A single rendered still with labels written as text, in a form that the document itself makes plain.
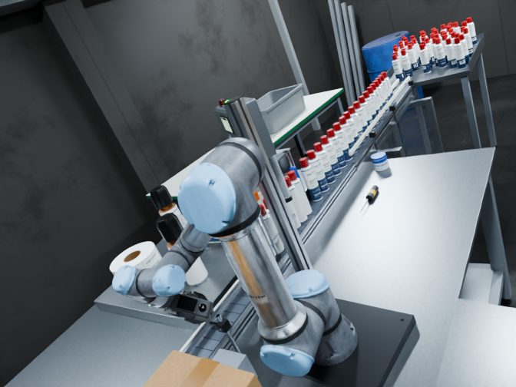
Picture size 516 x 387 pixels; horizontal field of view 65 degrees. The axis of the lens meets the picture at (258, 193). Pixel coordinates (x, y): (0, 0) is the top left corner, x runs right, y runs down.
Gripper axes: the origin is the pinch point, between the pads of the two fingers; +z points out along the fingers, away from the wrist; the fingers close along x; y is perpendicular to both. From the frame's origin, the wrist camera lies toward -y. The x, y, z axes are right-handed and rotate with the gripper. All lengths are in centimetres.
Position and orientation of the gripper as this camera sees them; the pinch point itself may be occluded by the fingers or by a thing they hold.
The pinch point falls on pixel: (213, 315)
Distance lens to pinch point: 134.4
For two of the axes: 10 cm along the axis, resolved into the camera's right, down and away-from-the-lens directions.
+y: -7.8, 0.6, 6.3
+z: 5.7, 4.7, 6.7
